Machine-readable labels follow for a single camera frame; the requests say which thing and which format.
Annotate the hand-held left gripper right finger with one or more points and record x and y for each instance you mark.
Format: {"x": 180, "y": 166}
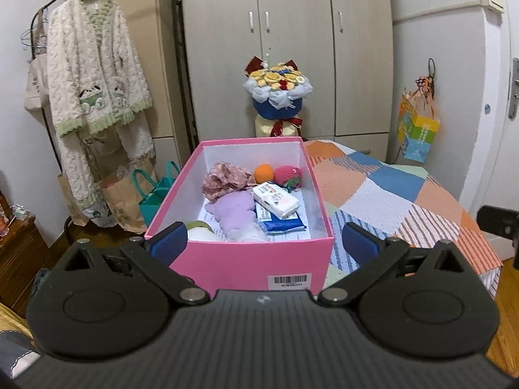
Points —
{"x": 359, "y": 242}

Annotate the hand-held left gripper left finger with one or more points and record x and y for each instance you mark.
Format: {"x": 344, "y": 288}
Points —
{"x": 170, "y": 244}

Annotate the white panda plush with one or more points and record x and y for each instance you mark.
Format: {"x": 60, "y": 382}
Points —
{"x": 200, "y": 235}

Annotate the green egg sponge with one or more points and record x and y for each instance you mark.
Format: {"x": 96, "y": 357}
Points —
{"x": 198, "y": 224}

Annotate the purple plush cloth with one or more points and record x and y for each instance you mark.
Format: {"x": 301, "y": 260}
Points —
{"x": 235, "y": 210}

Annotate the blue wet wipes pack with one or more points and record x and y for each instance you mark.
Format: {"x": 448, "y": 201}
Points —
{"x": 284, "y": 225}

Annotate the pink cardboard box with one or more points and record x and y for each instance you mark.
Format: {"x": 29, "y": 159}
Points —
{"x": 251, "y": 263}

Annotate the pink floral scrunchie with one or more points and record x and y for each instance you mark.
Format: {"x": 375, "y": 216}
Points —
{"x": 225, "y": 180}

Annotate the white tissue pack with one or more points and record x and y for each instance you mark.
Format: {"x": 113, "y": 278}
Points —
{"x": 275, "y": 198}

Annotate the pink strawberry plush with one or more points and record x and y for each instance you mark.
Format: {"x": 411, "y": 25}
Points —
{"x": 288, "y": 175}

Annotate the orange egg sponge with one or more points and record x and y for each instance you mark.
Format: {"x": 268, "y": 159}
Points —
{"x": 264, "y": 173}

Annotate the teal paper bag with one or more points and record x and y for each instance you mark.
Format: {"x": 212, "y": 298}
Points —
{"x": 156, "y": 198}

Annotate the white paper sheet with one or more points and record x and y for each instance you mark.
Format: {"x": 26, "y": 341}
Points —
{"x": 215, "y": 227}

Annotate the patchwork blanket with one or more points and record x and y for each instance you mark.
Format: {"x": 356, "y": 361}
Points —
{"x": 385, "y": 194}

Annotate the brown paper bag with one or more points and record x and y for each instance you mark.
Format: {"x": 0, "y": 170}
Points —
{"x": 71, "y": 202}
{"x": 121, "y": 202}

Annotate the white door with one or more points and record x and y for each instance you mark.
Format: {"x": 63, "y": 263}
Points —
{"x": 494, "y": 162}

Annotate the colourful paper gift bag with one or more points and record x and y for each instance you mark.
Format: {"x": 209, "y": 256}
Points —
{"x": 419, "y": 137}

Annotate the wooden nightstand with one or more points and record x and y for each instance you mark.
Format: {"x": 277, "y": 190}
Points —
{"x": 20, "y": 259}

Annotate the flower bouquet blue wrap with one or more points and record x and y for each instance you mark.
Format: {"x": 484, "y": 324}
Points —
{"x": 277, "y": 89}

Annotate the black metal clothes rack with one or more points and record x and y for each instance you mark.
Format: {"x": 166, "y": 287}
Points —
{"x": 182, "y": 69}

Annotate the white fuzzy cardigan green trim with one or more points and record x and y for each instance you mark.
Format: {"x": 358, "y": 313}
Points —
{"x": 93, "y": 65}

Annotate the beige tote bag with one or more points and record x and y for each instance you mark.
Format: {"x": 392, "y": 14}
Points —
{"x": 34, "y": 85}

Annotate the black wall hook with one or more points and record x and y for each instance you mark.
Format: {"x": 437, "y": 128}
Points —
{"x": 431, "y": 69}

